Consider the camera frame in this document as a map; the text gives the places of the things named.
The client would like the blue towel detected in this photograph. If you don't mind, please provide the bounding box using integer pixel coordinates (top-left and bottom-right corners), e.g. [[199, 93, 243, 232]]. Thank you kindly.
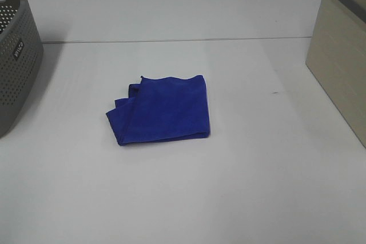
[[106, 75, 210, 146]]

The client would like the grey perforated laundry basket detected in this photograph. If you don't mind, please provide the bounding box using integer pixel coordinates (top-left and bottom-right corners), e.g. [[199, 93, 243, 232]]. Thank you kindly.
[[1, 0, 43, 136]]

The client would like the beige bin with grey rim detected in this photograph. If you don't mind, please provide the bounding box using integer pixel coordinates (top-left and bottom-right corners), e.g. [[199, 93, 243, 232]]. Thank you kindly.
[[305, 0, 365, 145]]

